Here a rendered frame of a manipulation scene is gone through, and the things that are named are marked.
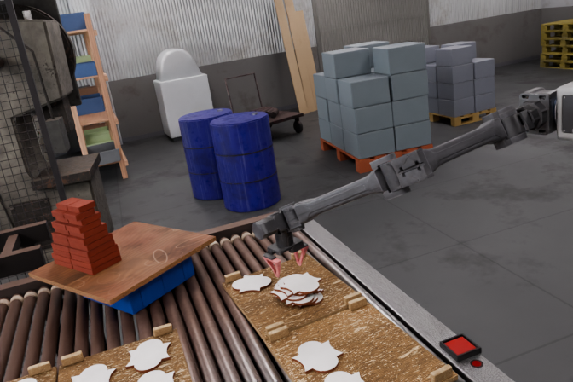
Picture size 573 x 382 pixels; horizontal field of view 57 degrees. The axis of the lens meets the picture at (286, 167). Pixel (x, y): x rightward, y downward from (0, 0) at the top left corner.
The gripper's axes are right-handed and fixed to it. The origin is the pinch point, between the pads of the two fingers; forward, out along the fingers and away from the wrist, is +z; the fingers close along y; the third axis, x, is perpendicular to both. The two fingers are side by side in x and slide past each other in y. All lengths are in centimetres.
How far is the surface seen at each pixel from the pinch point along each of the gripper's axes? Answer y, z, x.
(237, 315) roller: 17.1, 11.9, -8.0
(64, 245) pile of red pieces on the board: 47, -8, -70
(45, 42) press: -42, -76, -324
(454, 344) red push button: -9, 9, 55
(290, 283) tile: 1.3, 4.3, 1.6
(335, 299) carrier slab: -6.4, 9.4, 14.0
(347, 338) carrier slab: 6.6, 9.1, 30.9
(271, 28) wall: -553, -42, -660
